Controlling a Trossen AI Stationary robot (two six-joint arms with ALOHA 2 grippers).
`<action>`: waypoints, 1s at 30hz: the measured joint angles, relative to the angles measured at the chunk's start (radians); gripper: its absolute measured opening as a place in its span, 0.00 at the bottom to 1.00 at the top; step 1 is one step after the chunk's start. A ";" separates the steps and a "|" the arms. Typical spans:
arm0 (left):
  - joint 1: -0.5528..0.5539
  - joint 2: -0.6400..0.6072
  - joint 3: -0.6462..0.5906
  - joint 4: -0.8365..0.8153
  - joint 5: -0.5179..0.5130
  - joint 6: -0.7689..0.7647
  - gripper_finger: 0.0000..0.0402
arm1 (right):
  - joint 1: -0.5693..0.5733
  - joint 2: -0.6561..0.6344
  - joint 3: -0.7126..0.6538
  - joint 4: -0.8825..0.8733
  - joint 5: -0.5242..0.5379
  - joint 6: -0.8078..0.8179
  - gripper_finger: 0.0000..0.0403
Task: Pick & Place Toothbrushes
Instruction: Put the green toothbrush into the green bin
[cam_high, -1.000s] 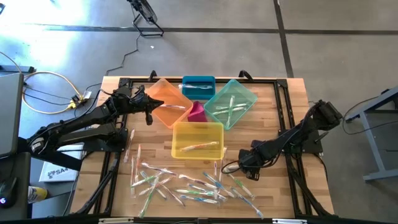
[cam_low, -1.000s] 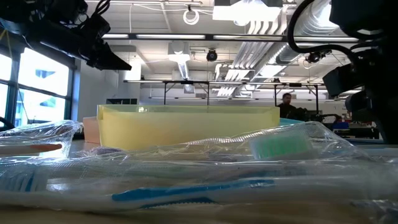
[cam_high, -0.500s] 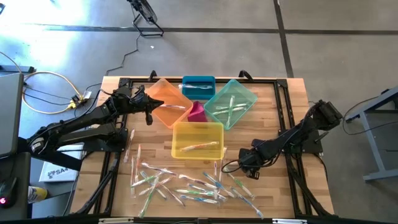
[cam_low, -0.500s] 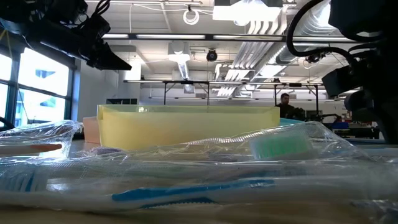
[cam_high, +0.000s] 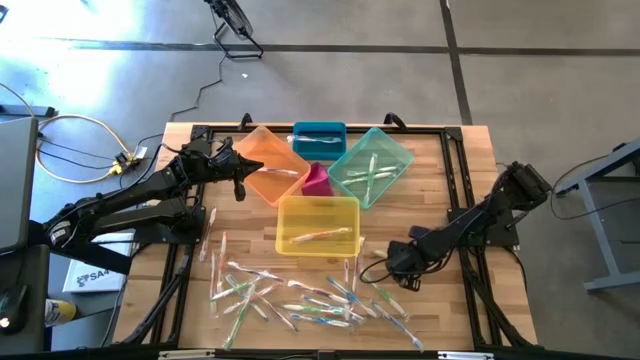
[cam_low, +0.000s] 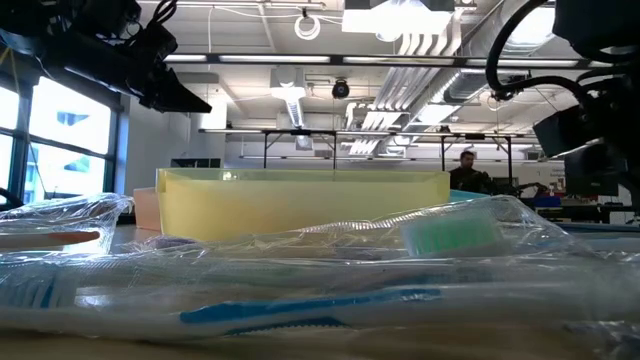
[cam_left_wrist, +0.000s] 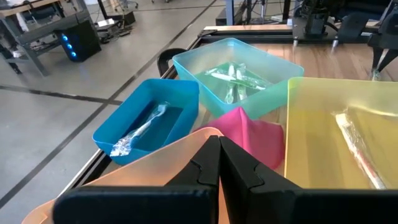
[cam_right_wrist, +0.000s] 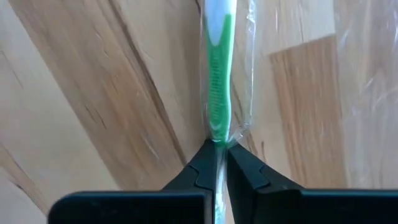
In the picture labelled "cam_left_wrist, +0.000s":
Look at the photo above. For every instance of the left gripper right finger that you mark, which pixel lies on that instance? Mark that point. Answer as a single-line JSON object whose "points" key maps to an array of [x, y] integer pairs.
{"points": [[311, 208]]}

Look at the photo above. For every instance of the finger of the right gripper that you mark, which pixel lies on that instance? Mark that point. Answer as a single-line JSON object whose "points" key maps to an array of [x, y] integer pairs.
{"points": [[390, 57], [377, 57]]}

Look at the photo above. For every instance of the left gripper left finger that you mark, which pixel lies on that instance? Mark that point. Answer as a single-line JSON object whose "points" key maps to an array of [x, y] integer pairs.
{"points": [[140, 205]]}

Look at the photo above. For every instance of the green toothbrush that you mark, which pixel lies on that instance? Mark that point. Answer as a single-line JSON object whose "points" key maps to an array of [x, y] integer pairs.
{"points": [[242, 93], [230, 93], [375, 75], [236, 80]]}

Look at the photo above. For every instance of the blue toothbrush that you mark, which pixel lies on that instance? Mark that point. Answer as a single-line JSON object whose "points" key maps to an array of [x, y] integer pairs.
{"points": [[140, 130]]}

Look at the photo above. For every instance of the orange translucent plastic bin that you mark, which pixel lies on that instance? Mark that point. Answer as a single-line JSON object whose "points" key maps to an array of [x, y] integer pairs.
{"points": [[140, 168]]}

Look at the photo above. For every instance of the yellow translucent plastic bin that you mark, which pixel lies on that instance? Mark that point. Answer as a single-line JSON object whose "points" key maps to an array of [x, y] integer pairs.
{"points": [[311, 140]]}

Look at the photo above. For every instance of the small pink plastic bin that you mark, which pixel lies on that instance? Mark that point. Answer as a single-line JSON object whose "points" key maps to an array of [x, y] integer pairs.
{"points": [[248, 133]]}

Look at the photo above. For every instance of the blue plastic bin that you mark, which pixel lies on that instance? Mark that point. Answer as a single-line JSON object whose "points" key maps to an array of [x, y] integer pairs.
{"points": [[124, 102]]}

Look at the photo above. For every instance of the teal translucent plastic bin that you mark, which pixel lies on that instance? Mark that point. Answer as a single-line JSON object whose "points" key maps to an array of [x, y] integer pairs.
{"points": [[264, 62]]}

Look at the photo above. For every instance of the grey-legged side desk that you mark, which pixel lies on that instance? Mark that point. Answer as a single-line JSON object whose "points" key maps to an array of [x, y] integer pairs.
{"points": [[230, 12]]}

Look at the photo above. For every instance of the black computer tower blue lights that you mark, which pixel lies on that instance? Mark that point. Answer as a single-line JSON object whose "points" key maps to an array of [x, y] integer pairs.
{"points": [[84, 40]]}

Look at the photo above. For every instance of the grey metal desk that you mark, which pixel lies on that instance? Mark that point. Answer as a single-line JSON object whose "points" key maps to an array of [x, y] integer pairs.
{"points": [[40, 31]]}

